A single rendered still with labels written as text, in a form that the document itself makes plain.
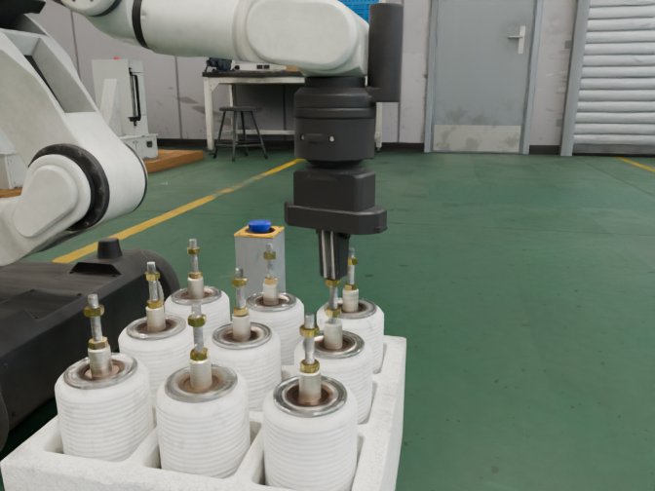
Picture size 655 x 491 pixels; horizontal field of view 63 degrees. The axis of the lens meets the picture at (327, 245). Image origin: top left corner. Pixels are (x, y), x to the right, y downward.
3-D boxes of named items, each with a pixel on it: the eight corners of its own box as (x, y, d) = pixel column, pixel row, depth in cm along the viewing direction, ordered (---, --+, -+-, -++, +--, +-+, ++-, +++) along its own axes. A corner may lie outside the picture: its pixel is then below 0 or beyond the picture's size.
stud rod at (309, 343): (308, 380, 54) (307, 311, 52) (317, 383, 54) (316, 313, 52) (302, 384, 54) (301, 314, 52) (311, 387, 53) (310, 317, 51)
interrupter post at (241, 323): (250, 333, 69) (250, 310, 68) (251, 341, 67) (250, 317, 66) (232, 334, 69) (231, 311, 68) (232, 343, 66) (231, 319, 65)
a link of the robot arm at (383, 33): (283, 120, 55) (281, 0, 52) (311, 117, 65) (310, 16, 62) (393, 122, 52) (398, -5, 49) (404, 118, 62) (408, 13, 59)
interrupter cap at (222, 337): (270, 323, 72) (270, 319, 72) (274, 349, 65) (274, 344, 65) (212, 327, 71) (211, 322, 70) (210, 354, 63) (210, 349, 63)
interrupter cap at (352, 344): (376, 346, 66) (376, 340, 65) (335, 368, 60) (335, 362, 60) (330, 328, 70) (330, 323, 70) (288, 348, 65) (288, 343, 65)
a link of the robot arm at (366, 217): (265, 227, 60) (262, 118, 57) (309, 211, 68) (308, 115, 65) (366, 241, 54) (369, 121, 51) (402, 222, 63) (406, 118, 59)
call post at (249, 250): (241, 396, 101) (233, 236, 92) (253, 377, 107) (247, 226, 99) (277, 400, 99) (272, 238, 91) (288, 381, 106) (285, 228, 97)
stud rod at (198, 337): (204, 373, 56) (199, 306, 54) (194, 373, 56) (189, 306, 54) (206, 368, 57) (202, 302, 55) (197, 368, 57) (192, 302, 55)
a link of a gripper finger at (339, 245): (329, 281, 61) (330, 228, 60) (343, 273, 64) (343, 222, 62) (342, 283, 61) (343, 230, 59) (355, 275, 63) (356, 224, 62)
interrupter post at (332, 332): (347, 347, 65) (347, 321, 65) (333, 353, 64) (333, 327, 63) (332, 341, 67) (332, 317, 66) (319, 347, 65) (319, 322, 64)
